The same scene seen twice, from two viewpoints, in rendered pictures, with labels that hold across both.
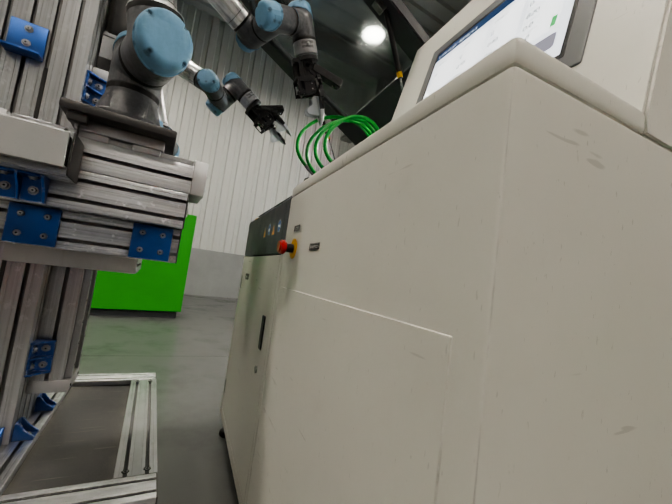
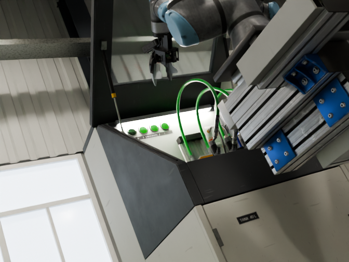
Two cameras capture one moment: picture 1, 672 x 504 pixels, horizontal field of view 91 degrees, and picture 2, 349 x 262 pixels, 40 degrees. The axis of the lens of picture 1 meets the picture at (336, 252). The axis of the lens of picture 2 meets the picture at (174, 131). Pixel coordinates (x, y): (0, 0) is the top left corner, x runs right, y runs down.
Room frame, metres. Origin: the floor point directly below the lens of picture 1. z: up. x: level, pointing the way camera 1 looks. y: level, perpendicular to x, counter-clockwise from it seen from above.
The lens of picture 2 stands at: (1.71, 1.98, 0.40)
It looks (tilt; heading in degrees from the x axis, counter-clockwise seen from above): 23 degrees up; 263
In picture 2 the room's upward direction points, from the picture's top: 24 degrees counter-clockwise
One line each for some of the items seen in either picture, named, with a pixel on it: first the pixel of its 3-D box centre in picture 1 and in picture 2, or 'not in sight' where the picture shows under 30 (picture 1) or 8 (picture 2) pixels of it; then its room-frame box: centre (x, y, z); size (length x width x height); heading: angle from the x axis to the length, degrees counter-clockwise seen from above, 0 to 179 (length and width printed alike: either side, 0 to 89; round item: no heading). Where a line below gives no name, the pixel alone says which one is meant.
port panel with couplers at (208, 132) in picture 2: not in sight; (223, 144); (1.22, -0.29, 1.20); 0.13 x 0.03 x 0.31; 24
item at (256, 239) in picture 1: (267, 235); (263, 166); (1.24, 0.27, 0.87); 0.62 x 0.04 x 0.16; 24
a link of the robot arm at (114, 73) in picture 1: (139, 68); not in sight; (0.80, 0.56, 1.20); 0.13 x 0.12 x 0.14; 47
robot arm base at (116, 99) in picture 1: (130, 112); not in sight; (0.81, 0.56, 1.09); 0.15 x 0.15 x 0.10
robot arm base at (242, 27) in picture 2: not in sight; (253, 38); (1.24, 0.80, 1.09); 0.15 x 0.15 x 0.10
